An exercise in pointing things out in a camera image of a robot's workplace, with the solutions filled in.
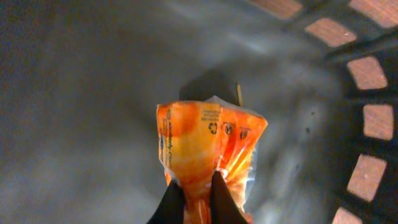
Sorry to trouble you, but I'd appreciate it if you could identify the orange snack packet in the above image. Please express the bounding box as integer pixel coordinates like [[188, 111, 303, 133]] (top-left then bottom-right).
[[156, 96, 268, 223]]

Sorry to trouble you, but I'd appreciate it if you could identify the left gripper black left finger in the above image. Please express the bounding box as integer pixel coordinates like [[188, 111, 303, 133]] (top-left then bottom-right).
[[147, 180, 185, 224]]

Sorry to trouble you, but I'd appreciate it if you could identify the grey plastic mesh basket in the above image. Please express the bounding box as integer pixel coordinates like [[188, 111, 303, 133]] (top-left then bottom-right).
[[1, 1, 397, 223]]

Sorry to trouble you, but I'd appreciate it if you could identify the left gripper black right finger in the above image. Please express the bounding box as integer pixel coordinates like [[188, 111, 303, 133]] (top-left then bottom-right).
[[210, 171, 248, 224]]

